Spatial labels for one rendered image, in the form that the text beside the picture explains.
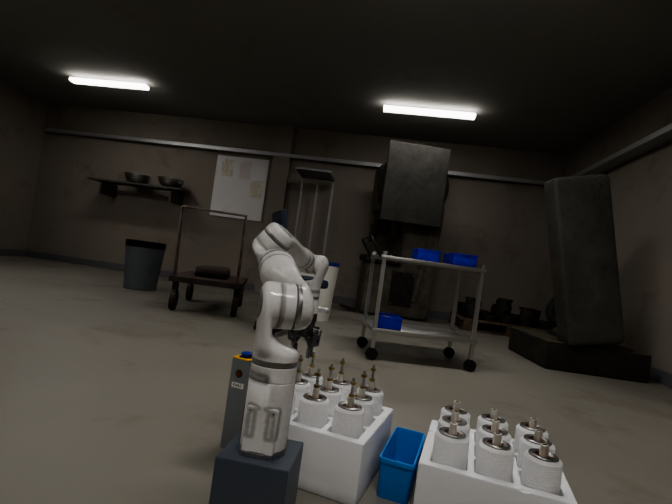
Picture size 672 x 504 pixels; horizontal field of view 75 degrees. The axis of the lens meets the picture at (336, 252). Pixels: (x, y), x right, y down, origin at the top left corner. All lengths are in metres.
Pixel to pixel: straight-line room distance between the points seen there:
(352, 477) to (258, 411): 0.59
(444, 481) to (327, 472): 0.34
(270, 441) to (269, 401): 0.07
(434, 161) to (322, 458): 5.38
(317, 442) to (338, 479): 0.12
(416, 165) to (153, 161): 4.82
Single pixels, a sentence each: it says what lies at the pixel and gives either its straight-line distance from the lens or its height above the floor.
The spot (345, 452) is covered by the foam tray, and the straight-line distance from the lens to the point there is 1.40.
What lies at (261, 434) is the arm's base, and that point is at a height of 0.35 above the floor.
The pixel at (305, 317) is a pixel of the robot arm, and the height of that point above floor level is 0.57.
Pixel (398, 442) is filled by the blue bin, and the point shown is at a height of 0.07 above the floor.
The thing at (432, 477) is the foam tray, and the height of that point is 0.15.
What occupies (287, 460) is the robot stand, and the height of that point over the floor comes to 0.30.
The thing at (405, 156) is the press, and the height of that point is 2.27.
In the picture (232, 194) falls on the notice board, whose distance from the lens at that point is 8.00.
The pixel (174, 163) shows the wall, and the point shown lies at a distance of 8.58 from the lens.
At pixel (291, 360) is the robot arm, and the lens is 0.87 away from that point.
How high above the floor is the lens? 0.69
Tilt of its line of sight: 1 degrees up
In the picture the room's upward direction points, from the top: 8 degrees clockwise
